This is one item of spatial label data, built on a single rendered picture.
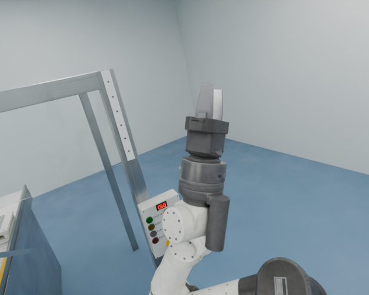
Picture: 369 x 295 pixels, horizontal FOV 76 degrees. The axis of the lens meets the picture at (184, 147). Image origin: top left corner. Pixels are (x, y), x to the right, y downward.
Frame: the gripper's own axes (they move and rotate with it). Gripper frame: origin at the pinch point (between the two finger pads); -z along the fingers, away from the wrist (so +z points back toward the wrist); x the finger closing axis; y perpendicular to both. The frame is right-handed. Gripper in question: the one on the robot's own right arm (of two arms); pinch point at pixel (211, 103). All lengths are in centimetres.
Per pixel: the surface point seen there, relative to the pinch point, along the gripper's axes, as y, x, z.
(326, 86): -32, -288, -60
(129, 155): 42, -29, 18
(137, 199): 42, -36, 38
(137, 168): 41, -34, 24
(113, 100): 45.1, -21.4, -1.2
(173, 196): 29, -44, 35
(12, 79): 366, -153, -34
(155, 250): 34, -42, 59
